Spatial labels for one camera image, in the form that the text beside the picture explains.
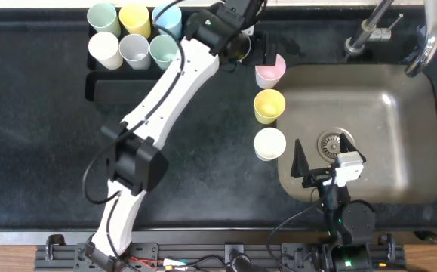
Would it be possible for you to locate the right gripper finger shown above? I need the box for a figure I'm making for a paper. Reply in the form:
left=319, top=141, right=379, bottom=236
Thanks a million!
left=290, top=138, right=310, bottom=178
left=338, top=132, right=367, bottom=163

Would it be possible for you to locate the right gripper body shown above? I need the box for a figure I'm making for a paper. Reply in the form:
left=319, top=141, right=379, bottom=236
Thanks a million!
left=301, top=167, right=336, bottom=189

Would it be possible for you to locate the white cup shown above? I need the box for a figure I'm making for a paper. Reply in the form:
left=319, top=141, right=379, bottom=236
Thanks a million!
left=88, top=31, right=125, bottom=71
left=253, top=127, right=288, bottom=162

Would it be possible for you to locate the yellow cup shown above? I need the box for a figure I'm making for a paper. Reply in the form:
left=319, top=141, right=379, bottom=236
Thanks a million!
left=253, top=88, right=287, bottom=125
left=118, top=4, right=152, bottom=39

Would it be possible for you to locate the pink cup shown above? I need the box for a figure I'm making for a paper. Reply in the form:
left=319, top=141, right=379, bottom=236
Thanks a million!
left=254, top=52, right=287, bottom=90

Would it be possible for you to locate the steel sink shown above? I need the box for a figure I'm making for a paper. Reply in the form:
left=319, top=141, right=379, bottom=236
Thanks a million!
left=275, top=63, right=437, bottom=205

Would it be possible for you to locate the steel tap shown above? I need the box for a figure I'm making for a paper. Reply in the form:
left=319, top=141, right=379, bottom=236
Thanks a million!
left=343, top=0, right=437, bottom=79

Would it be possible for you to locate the green cup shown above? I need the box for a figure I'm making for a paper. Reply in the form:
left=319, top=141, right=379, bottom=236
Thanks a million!
left=149, top=34, right=181, bottom=72
left=86, top=2, right=122, bottom=39

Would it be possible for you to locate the blue cup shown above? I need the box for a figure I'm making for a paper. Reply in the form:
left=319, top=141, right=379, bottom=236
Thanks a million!
left=152, top=4, right=183, bottom=41

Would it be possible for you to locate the grey cup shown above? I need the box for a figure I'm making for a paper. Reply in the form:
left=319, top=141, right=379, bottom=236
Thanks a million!
left=118, top=33, right=152, bottom=71

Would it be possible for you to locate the black tray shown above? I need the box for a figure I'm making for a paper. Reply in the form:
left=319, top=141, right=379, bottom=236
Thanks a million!
left=85, top=7, right=188, bottom=106

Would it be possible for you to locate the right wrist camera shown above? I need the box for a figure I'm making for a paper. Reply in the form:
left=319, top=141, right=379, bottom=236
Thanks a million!
left=333, top=150, right=365, bottom=188

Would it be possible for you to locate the mounting rail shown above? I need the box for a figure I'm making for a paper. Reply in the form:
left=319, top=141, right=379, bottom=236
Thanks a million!
left=35, top=233, right=408, bottom=272

